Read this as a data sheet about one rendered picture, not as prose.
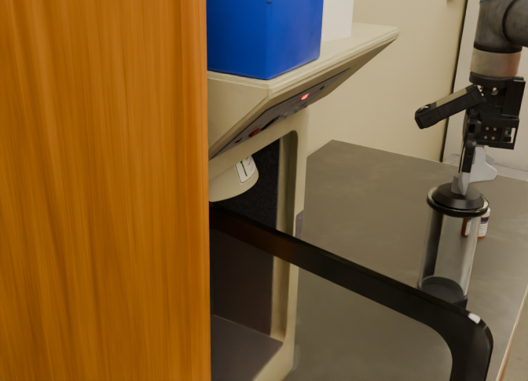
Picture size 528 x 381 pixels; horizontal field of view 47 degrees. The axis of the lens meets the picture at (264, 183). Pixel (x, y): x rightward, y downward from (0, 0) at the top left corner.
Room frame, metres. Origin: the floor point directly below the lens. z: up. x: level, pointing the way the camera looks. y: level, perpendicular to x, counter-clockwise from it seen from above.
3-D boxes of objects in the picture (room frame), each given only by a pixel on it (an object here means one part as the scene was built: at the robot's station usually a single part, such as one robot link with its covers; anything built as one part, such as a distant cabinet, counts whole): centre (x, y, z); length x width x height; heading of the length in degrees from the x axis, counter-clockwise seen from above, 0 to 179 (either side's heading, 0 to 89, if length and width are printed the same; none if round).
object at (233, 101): (0.64, -0.03, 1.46); 0.32 x 0.11 x 0.10; 151
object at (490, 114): (1.00, -0.38, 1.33); 0.09 x 0.08 x 0.12; 76
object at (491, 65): (1.00, -0.37, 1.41); 0.08 x 0.08 x 0.05
